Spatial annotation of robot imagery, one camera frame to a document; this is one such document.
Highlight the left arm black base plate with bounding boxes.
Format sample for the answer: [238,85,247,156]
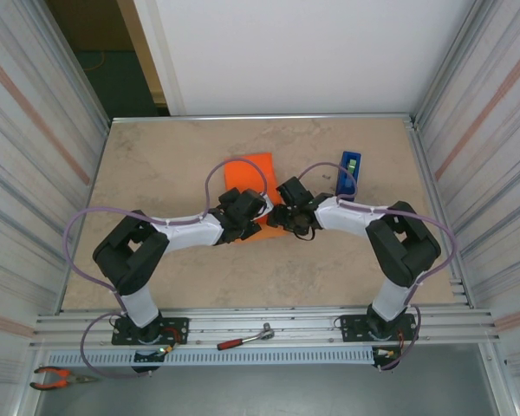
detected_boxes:
[111,316,190,347]

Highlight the red power wire with connector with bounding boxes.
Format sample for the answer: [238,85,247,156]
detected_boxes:
[158,327,188,354]
[372,331,406,361]

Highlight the orange floor cable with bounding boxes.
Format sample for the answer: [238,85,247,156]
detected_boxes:
[84,48,109,73]

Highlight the orange wrapping paper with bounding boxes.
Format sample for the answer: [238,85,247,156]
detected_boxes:
[223,151,289,244]

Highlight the orange handled pliers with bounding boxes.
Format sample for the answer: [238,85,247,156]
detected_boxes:
[29,366,97,391]

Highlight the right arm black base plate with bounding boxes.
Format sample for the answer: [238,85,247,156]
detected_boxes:
[340,314,417,343]

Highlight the blue tape dispenser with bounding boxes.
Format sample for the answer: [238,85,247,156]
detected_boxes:
[335,150,364,201]

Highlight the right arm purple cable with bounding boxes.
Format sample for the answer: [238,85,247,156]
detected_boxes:
[296,161,458,373]

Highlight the grey slotted cable duct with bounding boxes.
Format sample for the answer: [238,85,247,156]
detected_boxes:
[46,348,376,367]

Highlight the wide aluminium frame rail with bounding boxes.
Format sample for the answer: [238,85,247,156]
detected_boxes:
[29,306,503,350]

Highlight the white door frame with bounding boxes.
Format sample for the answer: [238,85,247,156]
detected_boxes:
[132,0,187,117]

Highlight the red handled ratchet wrench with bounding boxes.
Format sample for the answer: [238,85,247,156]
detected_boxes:
[216,322,276,351]

